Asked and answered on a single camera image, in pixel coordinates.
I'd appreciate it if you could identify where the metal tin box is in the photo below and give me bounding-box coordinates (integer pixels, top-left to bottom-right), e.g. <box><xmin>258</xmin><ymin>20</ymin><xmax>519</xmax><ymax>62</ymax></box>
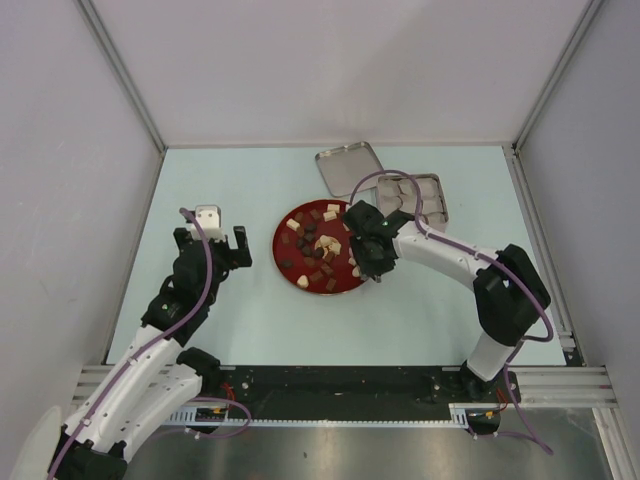
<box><xmin>376</xmin><ymin>173</ymin><xmax>449</xmax><ymax>232</ymax></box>

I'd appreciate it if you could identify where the red round plate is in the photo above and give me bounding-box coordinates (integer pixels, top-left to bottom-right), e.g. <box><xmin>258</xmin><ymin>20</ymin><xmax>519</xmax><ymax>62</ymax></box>
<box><xmin>272</xmin><ymin>199</ymin><xmax>367</xmax><ymax>295</ymax></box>

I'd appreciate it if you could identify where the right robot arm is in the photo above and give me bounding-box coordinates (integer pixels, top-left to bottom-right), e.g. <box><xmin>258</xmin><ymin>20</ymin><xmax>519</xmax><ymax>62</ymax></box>
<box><xmin>342</xmin><ymin>201</ymin><xmax>554</xmax><ymax>401</ymax></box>

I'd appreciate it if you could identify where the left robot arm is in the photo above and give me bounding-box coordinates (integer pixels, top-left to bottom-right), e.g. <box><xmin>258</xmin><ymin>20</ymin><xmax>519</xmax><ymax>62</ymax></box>
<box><xmin>48</xmin><ymin>223</ymin><xmax>252</xmax><ymax>479</ymax></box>

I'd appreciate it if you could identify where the white rectangular chocolate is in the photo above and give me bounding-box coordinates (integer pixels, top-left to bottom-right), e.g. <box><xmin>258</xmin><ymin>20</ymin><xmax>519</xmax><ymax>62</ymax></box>
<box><xmin>323</xmin><ymin>211</ymin><xmax>337</xmax><ymax>222</ymax></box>

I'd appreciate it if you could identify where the white heart chocolate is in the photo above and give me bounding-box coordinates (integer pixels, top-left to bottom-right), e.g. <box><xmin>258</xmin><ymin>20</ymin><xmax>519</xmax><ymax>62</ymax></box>
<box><xmin>296</xmin><ymin>275</ymin><xmax>309</xmax><ymax>289</ymax></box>

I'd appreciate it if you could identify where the metal tin lid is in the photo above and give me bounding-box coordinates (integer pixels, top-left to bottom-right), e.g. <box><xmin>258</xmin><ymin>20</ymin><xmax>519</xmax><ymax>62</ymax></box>
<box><xmin>315</xmin><ymin>141</ymin><xmax>383</xmax><ymax>197</ymax></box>

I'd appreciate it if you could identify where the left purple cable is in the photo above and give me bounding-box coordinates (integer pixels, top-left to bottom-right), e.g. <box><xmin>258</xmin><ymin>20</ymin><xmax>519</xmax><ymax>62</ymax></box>
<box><xmin>47</xmin><ymin>207</ymin><xmax>216</xmax><ymax>480</ymax></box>

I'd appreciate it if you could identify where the purple cable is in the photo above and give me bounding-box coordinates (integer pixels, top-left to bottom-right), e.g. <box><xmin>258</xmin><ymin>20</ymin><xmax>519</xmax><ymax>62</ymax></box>
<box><xmin>47</xmin><ymin>207</ymin><xmax>216</xmax><ymax>480</ymax></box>
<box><xmin>349</xmin><ymin>168</ymin><xmax>555</xmax><ymax>456</ymax></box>

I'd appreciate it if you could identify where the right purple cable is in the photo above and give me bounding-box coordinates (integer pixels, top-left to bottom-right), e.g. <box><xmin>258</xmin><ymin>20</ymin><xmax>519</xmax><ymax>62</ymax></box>
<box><xmin>349</xmin><ymin>168</ymin><xmax>555</xmax><ymax>456</ymax></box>

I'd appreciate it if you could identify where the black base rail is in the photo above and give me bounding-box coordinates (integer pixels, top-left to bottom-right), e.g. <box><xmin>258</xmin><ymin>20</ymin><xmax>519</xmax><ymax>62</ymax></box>
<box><xmin>199</xmin><ymin>364</ymin><xmax>521</xmax><ymax>434</ymax></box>

